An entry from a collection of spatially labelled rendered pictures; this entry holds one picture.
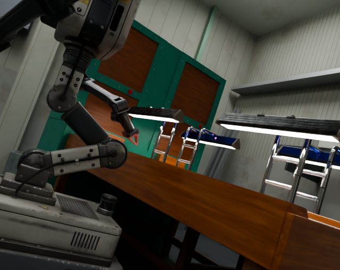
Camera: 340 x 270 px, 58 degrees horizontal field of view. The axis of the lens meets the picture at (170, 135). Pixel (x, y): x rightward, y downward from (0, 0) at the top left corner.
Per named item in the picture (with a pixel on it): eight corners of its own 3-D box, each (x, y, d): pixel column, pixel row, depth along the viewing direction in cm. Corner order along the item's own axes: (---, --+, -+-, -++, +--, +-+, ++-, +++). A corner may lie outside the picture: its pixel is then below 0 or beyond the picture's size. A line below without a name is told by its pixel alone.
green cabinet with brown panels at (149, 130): (68, 121, 226) (112, 5, 236) (47, 117, 271) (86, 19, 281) (197, 169, 305) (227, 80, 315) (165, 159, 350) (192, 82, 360)
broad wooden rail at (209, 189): (270, 271, 80) (289, 202, 82) (60, 156, 226) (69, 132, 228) (293, 274, 87) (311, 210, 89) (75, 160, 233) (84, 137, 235)
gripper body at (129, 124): (131, 129, 182) (126, 118, 179) (140, 131, 174) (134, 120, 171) (122, 134, 179) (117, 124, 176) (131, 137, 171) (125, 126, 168)
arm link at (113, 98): (73, 80, 189) (89, 75, 196) (75, 88, 192) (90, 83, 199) (114, 105, 164) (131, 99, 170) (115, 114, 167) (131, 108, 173)
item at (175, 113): (174, 118, 185) (177, 107, 185) (125, 113, 235) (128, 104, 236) (183, 123, 189) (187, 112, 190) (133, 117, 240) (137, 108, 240)
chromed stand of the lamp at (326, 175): (313, 234, 144) (338, 144, 149) (276, 220, 160) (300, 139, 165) (331, 239, 155) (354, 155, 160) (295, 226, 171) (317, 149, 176)
